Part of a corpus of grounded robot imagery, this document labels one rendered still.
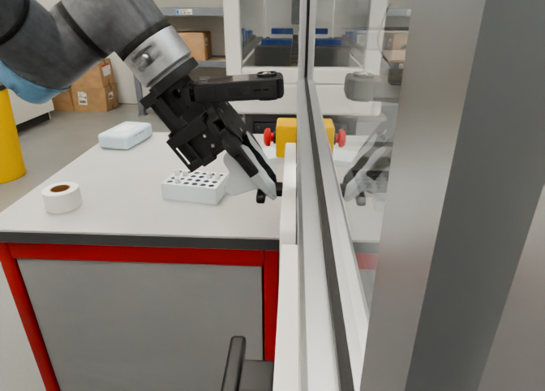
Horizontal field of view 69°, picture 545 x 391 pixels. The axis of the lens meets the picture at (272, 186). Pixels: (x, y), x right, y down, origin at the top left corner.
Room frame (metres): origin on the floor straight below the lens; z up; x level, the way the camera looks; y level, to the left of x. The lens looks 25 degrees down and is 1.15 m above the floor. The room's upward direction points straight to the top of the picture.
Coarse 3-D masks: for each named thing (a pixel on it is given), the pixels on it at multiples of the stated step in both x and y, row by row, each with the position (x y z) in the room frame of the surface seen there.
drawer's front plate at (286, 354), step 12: (288, 252) 0.32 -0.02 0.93; (288, 264) 0.30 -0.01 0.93; (288, 276) 0.28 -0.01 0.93; (288, 288) 0.26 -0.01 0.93; (288, 300) 0.25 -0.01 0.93; (288, 312) 0.24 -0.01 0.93; (288, 324) 0.22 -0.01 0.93; (288, 336) 0.21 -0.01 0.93; (276, 348) 0.20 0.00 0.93; (288, 348) 0.20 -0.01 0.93; (276, 360) 0.19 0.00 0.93; (288, 360) 0.19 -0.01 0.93; (276, 372) 0.18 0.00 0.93; (288, 372) 0.18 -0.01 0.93; (276, 384) 0.17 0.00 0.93; (288, 384) 0.17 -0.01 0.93
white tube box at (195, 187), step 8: (176, 176) 0.80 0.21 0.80; (192, 176) 0.81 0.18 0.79; (200, 176) 0.80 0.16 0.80; (224, 176) 0.80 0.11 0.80; (168, 184) 0.76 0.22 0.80; (176, 184) 0.75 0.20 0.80; (184, 184) 0.76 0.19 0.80; (192, 184) 0.76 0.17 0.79; (200, 184) 0.76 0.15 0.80; (208, 184) 0.76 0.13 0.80; (216, 184) 0.76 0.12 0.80; (168, 192) 0.76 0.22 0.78; (176, 192) 0.75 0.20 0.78; (184, 192) 0.75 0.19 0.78; (192, 192) 0.75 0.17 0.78; (200, 192) 0.74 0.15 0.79; (208, 192) 0.74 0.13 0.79; (216, 192) 0.73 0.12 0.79; (224, 192) 0.78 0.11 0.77; (184, 200) 0.75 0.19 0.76; (192, 200) 0.75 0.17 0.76; (200, 200) 0.74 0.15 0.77; (208, 200) 0.74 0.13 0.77; (216, 200) 0.73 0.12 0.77
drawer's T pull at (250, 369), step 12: (240, 336) 0.23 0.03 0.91; (240, 348) 0.22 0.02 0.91; (228, 360) 0.20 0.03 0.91; (240, 360) 0.20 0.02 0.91; (252, 360) 0.21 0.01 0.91; (264, 360) 0.21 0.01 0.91; (228, 372) 0.19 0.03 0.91; (240, 372) 0.20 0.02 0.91; (252, 372) 0.19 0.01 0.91; (264, 372) 0.19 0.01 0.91; (228, 384) 0.19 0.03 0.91; (240, 384) 0.19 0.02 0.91; (252, 384) 0.19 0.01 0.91; (264, 384) 0.19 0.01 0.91
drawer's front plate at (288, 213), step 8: (288, 144) 0.63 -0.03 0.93; (288, 152) 0.60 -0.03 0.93; (288, 160) 0.56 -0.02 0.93; (288, 168) 0.53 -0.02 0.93; (288, 176) 0.50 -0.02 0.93; (288, 184) 0.47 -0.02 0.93; (288, 192) 0.45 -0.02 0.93; (288, 200) 0.43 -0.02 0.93; (288, 208) 0.41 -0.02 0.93; (288, 216) 0.39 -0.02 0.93; (280, 224) 0.37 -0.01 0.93; (288, 224) 0.37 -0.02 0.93; (280, 232) 0.36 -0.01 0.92; (288, 232) 0.36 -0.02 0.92; (280, 240) 0.36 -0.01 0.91; (288, 240) 0.36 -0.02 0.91; (280, 248) 0.36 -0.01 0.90; (280, 256) 0.36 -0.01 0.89; (280, 264) 0.36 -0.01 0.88
